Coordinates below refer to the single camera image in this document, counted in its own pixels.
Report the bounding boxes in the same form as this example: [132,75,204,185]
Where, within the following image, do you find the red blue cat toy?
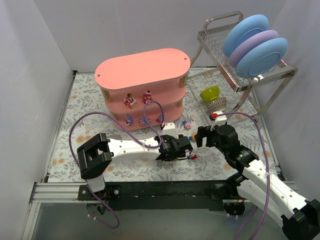
[187,154,198,160]

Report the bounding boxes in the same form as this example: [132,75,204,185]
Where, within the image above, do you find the purple bunny with red bow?
[156,114,164,125]

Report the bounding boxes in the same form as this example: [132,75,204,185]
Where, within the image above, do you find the purple bunny with strawberry cake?
[125,114,134,127]

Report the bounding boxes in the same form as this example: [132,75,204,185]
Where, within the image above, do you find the pink bear holding white toy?
[142,90,153,104]

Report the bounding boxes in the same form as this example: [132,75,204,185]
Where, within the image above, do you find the pink bear strawberry cake toy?
[124,93,137,109]

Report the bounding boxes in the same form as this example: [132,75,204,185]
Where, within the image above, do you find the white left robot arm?
[77,133,193,193]

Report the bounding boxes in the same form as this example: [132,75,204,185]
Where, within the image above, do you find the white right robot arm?
[194,124,320,240]

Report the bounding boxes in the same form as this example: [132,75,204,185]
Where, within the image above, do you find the pink three-tier wooden shelf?
[95,48,191,131]

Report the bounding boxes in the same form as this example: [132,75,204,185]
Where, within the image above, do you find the pink round duck toy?
[182,120,191,130]

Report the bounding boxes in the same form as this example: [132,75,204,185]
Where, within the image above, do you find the brown patterned ceramic bowl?
[206,96,227,113]

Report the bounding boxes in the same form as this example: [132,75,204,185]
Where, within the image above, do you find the green bowl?
[200,85,220,103]

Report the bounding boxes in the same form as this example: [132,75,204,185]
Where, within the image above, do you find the blue front plate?
[235,37,289,79]

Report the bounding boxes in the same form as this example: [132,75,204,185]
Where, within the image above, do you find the blue plate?
[235,37,289,79]
[223,14,270,57]

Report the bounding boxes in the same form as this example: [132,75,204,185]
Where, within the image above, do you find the metal dish rack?
[190,11,298,122]

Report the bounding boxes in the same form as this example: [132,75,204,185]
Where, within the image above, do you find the purple plate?
[228,30,279,68]

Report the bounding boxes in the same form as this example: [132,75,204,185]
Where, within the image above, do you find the blue rear plate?
[223,14,270,57]

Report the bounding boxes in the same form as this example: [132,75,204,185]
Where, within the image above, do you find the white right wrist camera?
[210,111,227,130]

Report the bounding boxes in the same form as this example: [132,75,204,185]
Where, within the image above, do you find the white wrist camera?
[210,111,227,130]
[160,122,177,138]

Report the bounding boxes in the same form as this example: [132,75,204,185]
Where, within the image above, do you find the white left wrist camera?
[160,122,177,138]

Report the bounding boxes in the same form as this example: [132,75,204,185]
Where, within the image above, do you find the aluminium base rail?
[21,179,313,240]

